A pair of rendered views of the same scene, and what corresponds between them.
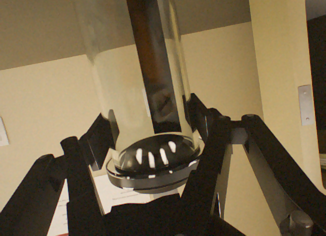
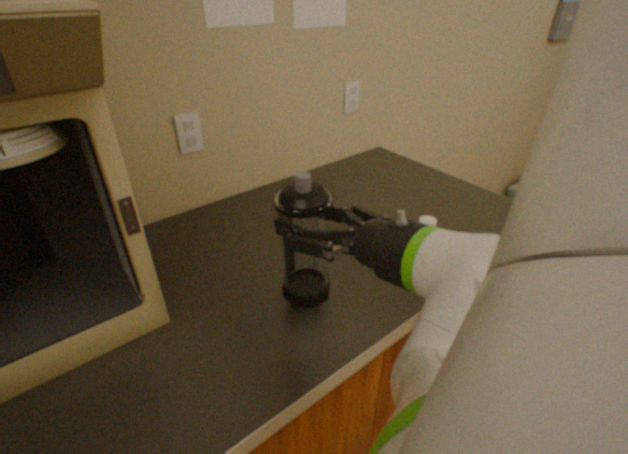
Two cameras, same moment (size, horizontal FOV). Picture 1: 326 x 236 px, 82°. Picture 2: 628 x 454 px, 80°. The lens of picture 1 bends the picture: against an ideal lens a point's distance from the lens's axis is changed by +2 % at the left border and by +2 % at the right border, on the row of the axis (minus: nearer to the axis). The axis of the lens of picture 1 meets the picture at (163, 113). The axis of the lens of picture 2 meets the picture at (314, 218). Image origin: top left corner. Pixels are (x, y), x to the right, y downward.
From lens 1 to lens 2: 0.60 m
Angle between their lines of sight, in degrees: 54
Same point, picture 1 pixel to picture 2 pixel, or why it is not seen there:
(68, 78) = (280, 156)
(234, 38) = not seen: hidden behind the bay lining
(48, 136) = (310, 88)
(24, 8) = not seen: hidden behind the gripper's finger
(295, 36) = (149, 270)
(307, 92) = (130, 228)
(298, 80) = (141, 236)
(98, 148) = (335, 215)
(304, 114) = (130, 207)
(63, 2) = not seen: hidden behind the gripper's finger
